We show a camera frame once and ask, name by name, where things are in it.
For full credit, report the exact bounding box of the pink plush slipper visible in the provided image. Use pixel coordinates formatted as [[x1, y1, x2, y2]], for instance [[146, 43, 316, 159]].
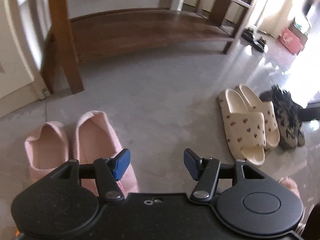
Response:
[[73, 111, 139, 197], [24, 121, 69, 183]]

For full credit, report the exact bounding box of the cream heart slide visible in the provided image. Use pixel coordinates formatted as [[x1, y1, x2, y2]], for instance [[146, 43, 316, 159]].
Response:
[[235, 83, 281, 151], [219, 89, 266, 166]]

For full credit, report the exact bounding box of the black white laced sneaker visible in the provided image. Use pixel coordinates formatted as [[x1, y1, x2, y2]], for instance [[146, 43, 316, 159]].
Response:
[[259, 86, 298, 150]]

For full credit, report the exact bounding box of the dark slipper far right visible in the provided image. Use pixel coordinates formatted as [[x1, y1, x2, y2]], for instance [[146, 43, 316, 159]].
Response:
[[252, 36, 267, 53]]

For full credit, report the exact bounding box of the dark slipper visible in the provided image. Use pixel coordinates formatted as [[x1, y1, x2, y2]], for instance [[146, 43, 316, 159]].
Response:
[[252, 36, 267, 53], [241, 27, 255, 43]]

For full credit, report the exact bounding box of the dark slipper far left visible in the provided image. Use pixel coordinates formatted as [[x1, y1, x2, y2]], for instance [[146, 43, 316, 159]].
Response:
[[241, 27, 255, 43]]

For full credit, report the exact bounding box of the pink box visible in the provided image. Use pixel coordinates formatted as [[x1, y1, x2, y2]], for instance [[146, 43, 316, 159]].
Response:
[[279, 28, 303, 55]]

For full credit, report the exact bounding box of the brown wooden shoe rack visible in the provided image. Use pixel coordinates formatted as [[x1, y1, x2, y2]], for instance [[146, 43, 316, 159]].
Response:
[[48, 0, 254, 94]]

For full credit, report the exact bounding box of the white panelled door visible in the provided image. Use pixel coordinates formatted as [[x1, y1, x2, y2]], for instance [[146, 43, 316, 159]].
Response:
[[1, 0, 50, 117]]

